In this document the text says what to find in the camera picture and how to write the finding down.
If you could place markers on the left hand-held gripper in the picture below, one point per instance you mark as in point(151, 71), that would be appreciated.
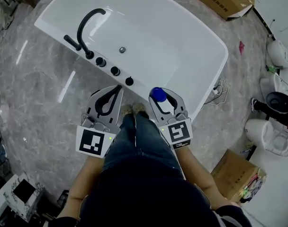
point(91, 142)

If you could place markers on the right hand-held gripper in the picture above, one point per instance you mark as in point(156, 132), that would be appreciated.
point(179, 132)

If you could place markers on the blue capped bottle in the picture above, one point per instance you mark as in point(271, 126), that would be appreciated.
point(158, 94)

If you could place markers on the white bathtub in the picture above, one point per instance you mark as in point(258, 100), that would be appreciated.
point(158, 32)

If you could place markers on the person's left forearm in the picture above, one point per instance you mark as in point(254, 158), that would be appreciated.
point(82, 185)

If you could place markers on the person's right forearm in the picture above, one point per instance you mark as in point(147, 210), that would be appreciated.
point(200, 176)

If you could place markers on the chrome bathtub drain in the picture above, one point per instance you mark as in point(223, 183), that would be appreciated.
point(122, 49)

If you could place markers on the person's left patterned shoe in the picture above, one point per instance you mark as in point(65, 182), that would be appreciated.
point(126, 109)

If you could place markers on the person's patterned shoe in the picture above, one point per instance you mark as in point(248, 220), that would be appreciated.
point(126, 109)
point(139, 108)

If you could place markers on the person's right patterned shoe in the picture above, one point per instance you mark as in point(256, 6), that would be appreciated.
point(139, 108)

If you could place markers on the black faucet knob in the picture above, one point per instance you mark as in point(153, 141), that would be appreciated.
point(115, 71)
point(100, 61)
point(129, 81)

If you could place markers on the person's blue jeans legs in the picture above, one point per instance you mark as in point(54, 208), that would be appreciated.
point(144, 145)

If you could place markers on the black curved faucet spout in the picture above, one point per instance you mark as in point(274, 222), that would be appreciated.
point(81, 32)

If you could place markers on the open cardboard box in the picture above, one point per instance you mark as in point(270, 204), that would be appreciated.
point(231, 174)

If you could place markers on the person's dark shirt torso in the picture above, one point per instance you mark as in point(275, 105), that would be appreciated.
point(153, 197)

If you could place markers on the red paper scrap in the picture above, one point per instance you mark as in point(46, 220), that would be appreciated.
point(241, 46)

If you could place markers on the black object on floor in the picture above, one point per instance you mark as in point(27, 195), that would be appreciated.
point(62, 197)

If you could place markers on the white toilet black seat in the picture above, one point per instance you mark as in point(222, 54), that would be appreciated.
point(279, 98)

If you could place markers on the colourful items in box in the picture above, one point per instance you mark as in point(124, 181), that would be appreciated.
point(251, 188)

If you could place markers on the small white toilet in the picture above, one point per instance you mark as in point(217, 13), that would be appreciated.
point(279, 54)

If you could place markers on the marble patterned cabinet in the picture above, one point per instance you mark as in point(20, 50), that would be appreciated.
point(16, 197)

